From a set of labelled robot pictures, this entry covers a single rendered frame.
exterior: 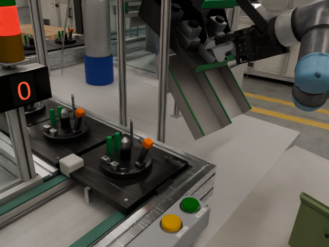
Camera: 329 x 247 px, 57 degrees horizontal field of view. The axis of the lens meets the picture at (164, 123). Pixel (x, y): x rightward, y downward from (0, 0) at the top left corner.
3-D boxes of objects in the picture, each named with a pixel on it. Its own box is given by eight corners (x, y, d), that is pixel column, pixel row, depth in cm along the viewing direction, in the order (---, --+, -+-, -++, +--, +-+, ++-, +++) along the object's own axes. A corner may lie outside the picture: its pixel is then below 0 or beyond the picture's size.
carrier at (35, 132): (122, 136, 96) (121, 100, 90) (56, 170, 79) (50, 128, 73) (75, 115, 109) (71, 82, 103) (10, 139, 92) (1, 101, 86)
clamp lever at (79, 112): (81, 130, 89) (85, 111, 85) (75, 132, 88) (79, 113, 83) (73, 122, 91) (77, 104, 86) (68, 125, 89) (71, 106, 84)
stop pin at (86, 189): (92, 201, 72) (91, 188, 71) (88, 204, 72) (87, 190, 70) (88, 198, 73) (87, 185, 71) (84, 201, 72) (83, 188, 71)
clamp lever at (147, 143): (145, 162, 76) (154, 141, 71) (140, 165, 74) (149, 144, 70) (135, 153, 77) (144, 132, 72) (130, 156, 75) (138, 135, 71)
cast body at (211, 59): (221, 65, 87) (232, 44, 82) (210, 67, 84) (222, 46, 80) (203, 47, 91) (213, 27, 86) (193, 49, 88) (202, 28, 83)
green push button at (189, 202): (201, 209, 68) (202, 202, 67) (192, 218, 65) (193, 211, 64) (187, 201, 70) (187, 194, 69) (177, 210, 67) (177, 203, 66)
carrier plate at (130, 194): (188, 167, 82) (188, 160, 81) (126, 215, 65) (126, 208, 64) (125, 138, 95) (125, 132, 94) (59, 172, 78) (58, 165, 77)
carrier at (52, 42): (91, 45, 209) (89, 26, 204) (61, 51, 192) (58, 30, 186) (69, 39, 222) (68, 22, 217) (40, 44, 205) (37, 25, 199)
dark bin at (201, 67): (225, 66, 88) (238, 45, 83) (195, 73, 80) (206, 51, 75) (169, 12, 100) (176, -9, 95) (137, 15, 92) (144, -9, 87)
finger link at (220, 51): (203, 66, 82) (234, 58, 76) (199, 44, 81) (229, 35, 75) (209, 65, 84) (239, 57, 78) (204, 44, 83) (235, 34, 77)
